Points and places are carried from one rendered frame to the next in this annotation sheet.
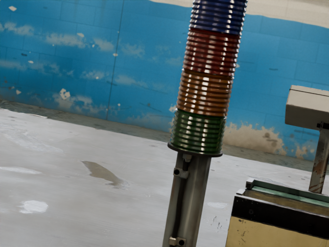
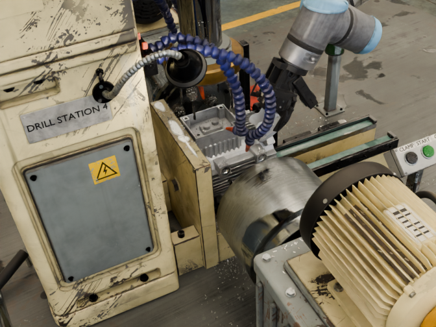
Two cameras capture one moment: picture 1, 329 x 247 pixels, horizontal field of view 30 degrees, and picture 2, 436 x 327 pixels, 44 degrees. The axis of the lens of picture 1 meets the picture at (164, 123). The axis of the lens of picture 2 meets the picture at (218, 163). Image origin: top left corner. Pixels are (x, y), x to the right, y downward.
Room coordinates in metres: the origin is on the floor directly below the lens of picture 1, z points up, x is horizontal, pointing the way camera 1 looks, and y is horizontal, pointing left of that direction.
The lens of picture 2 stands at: (1.66, -1.33, 1.91)
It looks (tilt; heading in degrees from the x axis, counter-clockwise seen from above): 40 degrees down; 142
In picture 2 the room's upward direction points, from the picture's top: 4 degrees counter-clockwise
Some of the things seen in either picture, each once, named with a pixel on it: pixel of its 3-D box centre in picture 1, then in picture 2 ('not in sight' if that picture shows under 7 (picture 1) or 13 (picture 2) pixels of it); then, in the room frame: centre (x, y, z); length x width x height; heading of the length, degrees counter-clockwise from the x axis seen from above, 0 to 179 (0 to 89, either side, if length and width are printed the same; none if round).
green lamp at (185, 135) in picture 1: (198, 131); (335, 45); (0.69, -0.04, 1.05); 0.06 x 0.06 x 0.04
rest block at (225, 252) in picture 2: not in sight; (222, 235); (0.91, -0.74, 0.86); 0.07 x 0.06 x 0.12; 164
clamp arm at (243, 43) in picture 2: not in sight; (244, 84); (0.73, -0.48, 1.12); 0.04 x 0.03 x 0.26; 74
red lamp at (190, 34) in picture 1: (211, 52); not in sight; (0.69, -0.04, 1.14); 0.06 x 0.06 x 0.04
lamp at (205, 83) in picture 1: (204, 91); not in sight; (0.69, -0.04, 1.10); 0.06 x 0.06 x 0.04
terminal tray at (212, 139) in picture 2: not in sight; (211, 132); (0.82, -0.68, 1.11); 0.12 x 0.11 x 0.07; 74
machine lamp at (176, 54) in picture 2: not in sight; (148, 74); (0.99, -0.93, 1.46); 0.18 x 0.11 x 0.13; 74
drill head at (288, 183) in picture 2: not in sight; (297, 241); (1.17, -0.74, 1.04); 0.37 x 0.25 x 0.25; 164
